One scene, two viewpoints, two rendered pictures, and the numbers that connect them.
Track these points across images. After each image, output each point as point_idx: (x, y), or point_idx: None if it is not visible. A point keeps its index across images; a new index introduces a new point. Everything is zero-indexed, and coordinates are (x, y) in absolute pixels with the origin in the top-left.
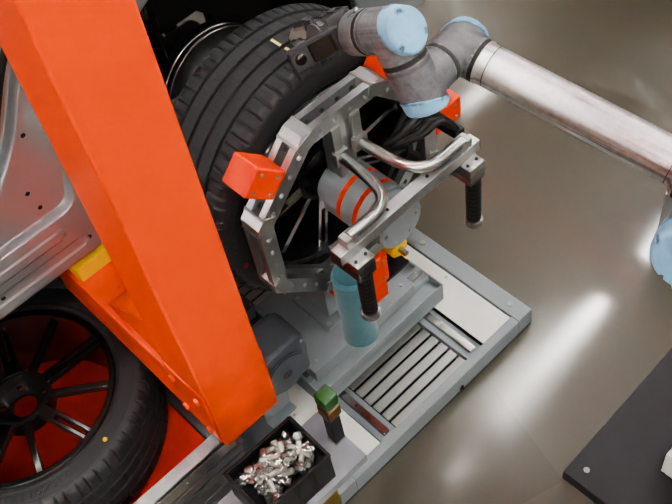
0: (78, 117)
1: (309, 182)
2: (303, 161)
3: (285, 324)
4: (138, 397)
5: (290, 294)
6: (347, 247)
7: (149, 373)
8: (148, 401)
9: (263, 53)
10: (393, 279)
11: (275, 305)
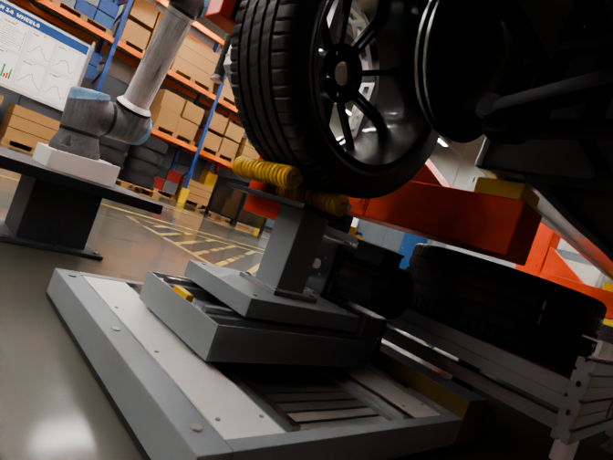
0: None
1: (338, 95)
2: (353, 34)
3: (328, 237)
4: (419, 243)
5: (318, 305)
6: None
7: (420, 252)
8: (413, 253)
9: None
10: (209, 267)
11: (333, 308)
